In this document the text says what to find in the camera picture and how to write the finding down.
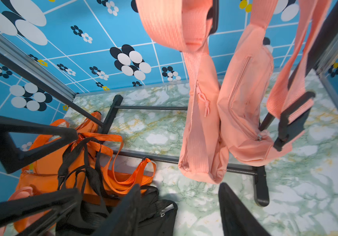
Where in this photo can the black bag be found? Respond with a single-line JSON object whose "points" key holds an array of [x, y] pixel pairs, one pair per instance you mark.
{"points": [[157, 217], [76, 172]]}

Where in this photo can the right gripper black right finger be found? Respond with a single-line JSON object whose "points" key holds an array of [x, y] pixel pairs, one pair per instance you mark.
{"points": [[237, 220]]}

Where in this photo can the orange bag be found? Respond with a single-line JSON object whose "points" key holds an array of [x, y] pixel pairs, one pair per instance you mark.
{"points": [[41, 176], [117, 174]]}

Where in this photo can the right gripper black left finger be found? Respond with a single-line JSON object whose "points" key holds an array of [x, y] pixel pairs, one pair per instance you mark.
{"points": [[124, 219]]}

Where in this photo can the black metal clothes rack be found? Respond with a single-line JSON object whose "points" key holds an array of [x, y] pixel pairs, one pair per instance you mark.
{"points": [[219, 120]]}

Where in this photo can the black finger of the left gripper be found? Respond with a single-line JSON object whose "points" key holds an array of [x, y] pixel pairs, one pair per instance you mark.
{"points": [[14, 133], [58, 204]]}

